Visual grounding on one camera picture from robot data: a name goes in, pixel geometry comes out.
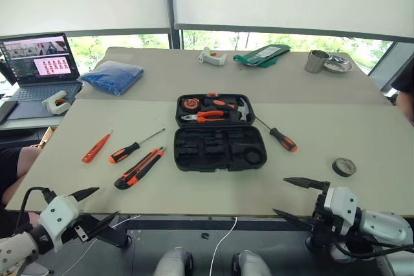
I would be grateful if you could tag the dark tablet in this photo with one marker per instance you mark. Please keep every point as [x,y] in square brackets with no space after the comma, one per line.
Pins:
[7,111]

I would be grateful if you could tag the slim orange black screwdriver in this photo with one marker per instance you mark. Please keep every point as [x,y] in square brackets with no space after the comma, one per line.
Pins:
[124,151]

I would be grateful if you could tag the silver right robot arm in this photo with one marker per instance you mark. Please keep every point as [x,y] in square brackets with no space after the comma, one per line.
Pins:
[385,227]

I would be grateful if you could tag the person in black shirt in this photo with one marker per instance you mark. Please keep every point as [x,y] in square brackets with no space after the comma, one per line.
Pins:
[406,95]

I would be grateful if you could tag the blue plastic bag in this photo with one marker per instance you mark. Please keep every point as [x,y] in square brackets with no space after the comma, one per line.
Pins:
[111,77]

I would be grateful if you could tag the dark window mullion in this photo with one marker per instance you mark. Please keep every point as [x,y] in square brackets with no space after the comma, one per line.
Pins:
[171,7]

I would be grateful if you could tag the claw hammer black orange grip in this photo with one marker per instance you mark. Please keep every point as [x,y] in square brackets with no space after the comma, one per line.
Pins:
[226,105]

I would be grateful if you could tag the orange black tape measure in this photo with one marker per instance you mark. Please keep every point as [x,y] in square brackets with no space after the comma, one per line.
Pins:
[191,103]

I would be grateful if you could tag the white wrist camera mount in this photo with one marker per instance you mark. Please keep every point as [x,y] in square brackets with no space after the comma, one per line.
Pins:
[343,201]
[59,213]

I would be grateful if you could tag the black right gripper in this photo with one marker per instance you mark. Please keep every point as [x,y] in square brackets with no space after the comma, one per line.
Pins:
[320,215]

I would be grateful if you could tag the steel cup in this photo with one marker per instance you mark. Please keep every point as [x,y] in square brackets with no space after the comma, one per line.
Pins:
[315,62]

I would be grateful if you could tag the grey slanted window frame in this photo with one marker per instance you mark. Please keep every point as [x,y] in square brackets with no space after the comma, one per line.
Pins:
[388,66]

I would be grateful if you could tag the open laptop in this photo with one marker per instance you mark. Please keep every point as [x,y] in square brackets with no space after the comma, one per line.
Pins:
[42,62]

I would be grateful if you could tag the cardboard box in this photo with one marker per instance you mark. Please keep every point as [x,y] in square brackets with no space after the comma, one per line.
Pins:
[48,137]

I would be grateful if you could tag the orange voltage tester pen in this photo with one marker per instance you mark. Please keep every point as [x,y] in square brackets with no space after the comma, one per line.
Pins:
[95,148]

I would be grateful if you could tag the grey rounded robot foot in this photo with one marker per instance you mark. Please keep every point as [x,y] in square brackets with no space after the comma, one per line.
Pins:
[250,263]
[173,261]

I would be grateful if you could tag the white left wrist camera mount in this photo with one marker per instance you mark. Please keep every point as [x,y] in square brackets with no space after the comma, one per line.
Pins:
[59,213]

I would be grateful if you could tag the steel dish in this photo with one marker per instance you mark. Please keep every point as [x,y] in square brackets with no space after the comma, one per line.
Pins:
[338,66]

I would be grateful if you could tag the black electrical tape roll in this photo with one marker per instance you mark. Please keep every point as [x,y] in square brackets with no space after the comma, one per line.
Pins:
[339,169]

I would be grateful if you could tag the black tool case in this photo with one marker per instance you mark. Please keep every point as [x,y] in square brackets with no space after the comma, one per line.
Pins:
[220,153]

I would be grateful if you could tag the small black floor object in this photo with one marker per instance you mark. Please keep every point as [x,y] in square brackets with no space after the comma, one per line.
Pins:
[205,235]

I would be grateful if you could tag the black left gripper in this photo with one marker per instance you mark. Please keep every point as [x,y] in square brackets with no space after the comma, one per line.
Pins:
[82,226]

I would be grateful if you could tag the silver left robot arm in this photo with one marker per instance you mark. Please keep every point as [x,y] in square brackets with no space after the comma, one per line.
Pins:
[13,251]

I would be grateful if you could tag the white side desk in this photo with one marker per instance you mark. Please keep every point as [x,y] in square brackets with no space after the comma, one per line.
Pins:
[32,121]

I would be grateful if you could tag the seated person bare knee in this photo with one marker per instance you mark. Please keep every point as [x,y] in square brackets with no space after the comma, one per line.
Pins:
[19,166]

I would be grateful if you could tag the orange black utility knife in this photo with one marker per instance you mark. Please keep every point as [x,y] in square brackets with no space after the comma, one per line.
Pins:
[139,169]

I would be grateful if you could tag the large orange black screwdriver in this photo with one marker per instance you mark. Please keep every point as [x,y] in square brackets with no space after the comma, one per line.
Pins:
[284,139]

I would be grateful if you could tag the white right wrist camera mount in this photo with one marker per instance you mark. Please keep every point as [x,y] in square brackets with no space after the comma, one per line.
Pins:
[343,201]

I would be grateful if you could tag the green packet with label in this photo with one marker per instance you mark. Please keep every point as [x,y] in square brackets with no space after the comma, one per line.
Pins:
[262,56]

